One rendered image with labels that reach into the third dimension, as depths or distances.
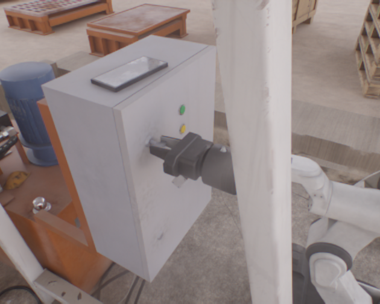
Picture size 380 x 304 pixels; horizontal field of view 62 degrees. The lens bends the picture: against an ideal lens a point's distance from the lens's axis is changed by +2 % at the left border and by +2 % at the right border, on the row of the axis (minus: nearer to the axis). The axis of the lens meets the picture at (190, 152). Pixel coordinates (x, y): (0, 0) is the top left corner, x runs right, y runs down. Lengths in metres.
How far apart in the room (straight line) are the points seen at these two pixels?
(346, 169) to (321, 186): 1.75
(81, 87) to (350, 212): 0.57
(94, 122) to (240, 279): 1.32
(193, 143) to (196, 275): 1.23
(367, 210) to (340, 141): 1.67
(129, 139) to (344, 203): 0.41
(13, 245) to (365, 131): 2.17
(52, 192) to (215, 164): 0.98
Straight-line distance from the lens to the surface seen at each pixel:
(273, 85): 0.29
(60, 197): 1.42
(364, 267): 2.03
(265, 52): 0.28
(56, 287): 1.61
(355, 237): 1.13
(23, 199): 1.48
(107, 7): 5.29
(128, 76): 0.71
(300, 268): 1.64
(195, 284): 1.77
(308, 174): 0.56
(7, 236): 1.43
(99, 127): 0.68
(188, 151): 0.63
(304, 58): 3.52
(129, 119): 0.63
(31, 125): 1.52
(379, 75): 2.83
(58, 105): 0.75
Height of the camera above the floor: 1.54
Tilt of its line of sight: 37 degrees down
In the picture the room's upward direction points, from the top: 1 degrees counter-clockwise
